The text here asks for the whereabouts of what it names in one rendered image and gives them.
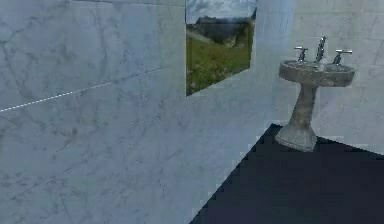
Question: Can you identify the chrome sink faucet spout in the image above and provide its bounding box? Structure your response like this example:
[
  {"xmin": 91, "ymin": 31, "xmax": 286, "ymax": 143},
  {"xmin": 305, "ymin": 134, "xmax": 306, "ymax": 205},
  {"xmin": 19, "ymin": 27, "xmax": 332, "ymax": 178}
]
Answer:
[{"xmin": 314, "ymin": 35, "xmax": 328, "ymax": 64}]

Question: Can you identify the chrome faucet handle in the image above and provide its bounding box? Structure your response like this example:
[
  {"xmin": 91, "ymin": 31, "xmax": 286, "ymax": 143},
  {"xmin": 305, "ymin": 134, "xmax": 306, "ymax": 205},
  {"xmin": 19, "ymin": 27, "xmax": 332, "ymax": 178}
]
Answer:
[
  {"xmin": 331, "ymin": 48, "xmax": 354, "ymax": 66},
  {"xmin": 293, "ymin": 45, "xmax": 309, "ymax": 63}
]

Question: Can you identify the grey pedestal sink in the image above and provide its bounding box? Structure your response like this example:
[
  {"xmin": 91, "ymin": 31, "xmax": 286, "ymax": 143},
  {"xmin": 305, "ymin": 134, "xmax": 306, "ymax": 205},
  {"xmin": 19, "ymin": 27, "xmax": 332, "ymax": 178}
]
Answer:
[{"xmin": 274, "ymin": 59, "xmax": 356, "ymax": 153}]

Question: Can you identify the landscape view window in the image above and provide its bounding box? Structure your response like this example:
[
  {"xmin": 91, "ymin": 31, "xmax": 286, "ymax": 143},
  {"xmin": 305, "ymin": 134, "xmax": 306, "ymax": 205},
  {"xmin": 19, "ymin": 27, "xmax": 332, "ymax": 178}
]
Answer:
[{"xmin": 185, "ymin": 0, "xmax": 258, "ymax": 97}]

